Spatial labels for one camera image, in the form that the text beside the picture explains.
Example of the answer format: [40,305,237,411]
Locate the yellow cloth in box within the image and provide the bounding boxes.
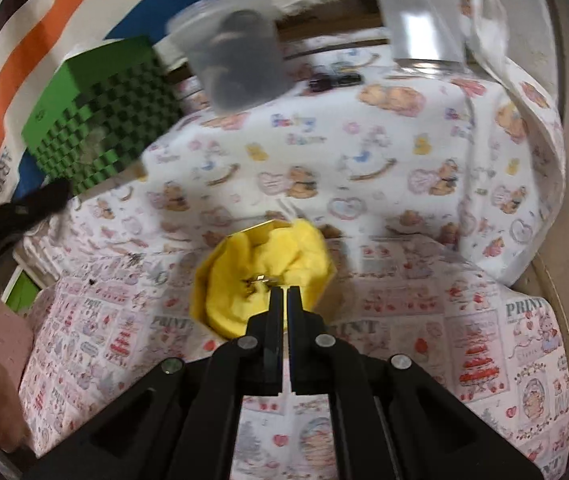
[191,219,336,339]

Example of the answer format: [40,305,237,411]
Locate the hexagonal cardboard box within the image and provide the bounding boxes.
[189,218,339,339]

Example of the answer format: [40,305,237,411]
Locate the small dark earring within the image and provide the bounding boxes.
[126,252,144,268]

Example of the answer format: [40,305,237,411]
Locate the green checkered box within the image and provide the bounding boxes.
[22,37,181,194]

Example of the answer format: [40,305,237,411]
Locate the patterned white bed sheet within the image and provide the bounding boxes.
[20,0,569,479]

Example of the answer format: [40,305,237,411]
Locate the translucent grey plastic cup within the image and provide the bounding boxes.
[165,0,291,115]

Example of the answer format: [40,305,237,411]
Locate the dark purple hair clip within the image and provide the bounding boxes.
[307,73,364,93]

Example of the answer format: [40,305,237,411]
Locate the clear plastic bottle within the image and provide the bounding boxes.
[378,0,466,74]

